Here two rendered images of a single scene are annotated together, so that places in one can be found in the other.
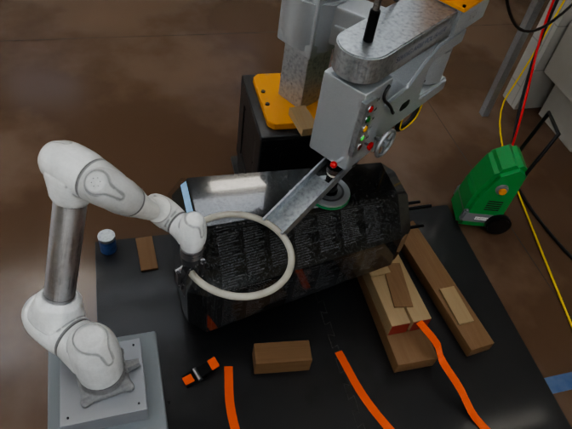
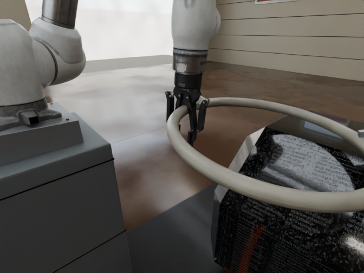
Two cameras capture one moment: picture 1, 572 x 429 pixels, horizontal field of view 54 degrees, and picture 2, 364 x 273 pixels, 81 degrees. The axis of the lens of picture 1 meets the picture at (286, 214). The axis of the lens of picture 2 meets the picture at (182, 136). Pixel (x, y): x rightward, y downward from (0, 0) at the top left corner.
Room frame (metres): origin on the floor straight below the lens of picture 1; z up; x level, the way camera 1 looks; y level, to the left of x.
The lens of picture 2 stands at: (1.12, -0.22, 1.12)
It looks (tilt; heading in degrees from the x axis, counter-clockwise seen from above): 26 degrees down; 73
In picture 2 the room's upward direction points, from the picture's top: straight up
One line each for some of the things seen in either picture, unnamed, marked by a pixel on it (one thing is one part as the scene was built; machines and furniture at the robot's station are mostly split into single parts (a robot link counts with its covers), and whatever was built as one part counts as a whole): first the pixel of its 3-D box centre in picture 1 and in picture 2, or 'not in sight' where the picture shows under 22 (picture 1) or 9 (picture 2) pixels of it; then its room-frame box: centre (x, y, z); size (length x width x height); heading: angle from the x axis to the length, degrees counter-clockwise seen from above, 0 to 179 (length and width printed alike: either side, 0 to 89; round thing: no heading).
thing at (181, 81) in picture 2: (191, 261); (187, 89); (1.31, 0.34, 0.98); 0.08 x 0.07 x 0.09; 131
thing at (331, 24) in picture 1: (348, 22); not in sight; (2.71, -0.14, 1.34); 0.74 x 0.34 x 0.25; 68
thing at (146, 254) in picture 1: (146, 253); not in sight; (1.99, 0.79, 0.02); 0.25 x 0.10 x 0.01; 25
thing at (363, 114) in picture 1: (362, 127); not in sight; (1.87, -0.25, 1.35); 0.08 x 0.03 x 0.28; 146
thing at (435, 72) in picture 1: (427, 58); not in sight; (2.54, -0.56, 1.32); 0.19 x 0.19 x 0.20
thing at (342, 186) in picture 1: (328, 191); not in sight; (2.00, -0.19, 0.82); 0.21 x 0.21 x 0.01
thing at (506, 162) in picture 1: (500, 171); not in sight; (2.85, -1.33, 0.43); 0.35 x 0.35 x 0.87; 6
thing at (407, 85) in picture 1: (398, 86); not in sight; (2.31, -0.42, 1.28); 0.74 x 0.23 x 0.49; 146
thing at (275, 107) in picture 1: (300, 98); not in sight; (2.79, 0.04, 0.76); 0.49 x 0.49 x 0.05; 21
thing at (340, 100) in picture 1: (358, 109); not in sight; (2.06, -0.24, 1.30); 0.36 x 0.22 x 0.45; 146
